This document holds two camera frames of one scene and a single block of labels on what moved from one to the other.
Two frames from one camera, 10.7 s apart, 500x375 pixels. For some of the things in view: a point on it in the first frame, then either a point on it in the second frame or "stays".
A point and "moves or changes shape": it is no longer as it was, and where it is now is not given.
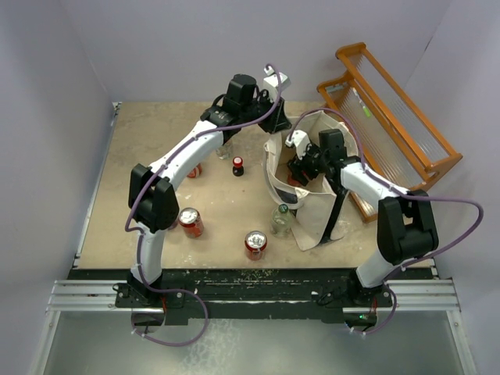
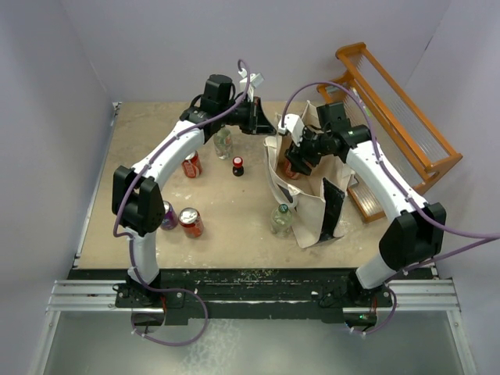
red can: [255, 242] moves or changes shape
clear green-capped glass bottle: [281, 221] stays
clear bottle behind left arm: [223, 151] stays
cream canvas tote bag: [310, 204] stays
